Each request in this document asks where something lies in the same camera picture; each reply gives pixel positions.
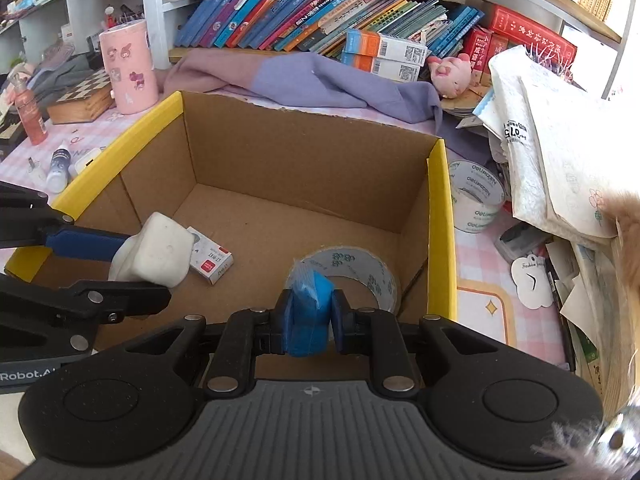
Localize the packing tape roll green print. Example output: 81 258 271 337
295 246 401 320

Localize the blue tape roll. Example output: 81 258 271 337
289 258 335 358

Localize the small white box red label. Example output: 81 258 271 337
186 226 234 286

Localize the fluffy grey trim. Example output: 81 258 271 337
532 400 640 480

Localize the white bookshelf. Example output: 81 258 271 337
0 0 626 71

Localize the pink cartoon print cylinder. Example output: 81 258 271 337
98 19 161 115

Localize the white spray bottle dark label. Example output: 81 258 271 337
46 145 71 194

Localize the red hardcover book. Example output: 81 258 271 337
462 27 508 86

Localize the wooden chessboard box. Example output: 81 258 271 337
47 67 116 125

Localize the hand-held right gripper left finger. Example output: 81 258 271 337
100 290 293 397

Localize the pink pig plush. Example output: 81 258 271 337
426 55 473 99

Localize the dark grey stamp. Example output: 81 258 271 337
497 222 551 263

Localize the orange white fluffy cat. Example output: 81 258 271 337
602 187 640 306

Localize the purple pink cloth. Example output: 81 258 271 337
162 49 501 166

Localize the white cloud-shaped card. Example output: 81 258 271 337
510 256 556 310

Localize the grey cloth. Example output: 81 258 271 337
25 52 93 106

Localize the packing tape roll grey print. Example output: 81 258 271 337
447 160 507 235

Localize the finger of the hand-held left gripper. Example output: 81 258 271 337
0 275 172 357
0 181 132 262

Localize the yellow cardboard box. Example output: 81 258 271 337
5 91 458 386

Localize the row of colourful books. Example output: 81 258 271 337
175 0 486 58

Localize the thick red dictionary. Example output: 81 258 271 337
482 2 578 68

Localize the white rounded block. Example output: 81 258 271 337
107 211 196 288

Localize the stack of loose papers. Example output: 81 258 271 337
470 45 621 241

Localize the orange blue white carton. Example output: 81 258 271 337
345 29 428 64
342 52 422 82

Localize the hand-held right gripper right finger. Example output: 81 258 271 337
330 290 521 397

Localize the pink liquid spray bottle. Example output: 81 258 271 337
12 72 49 146

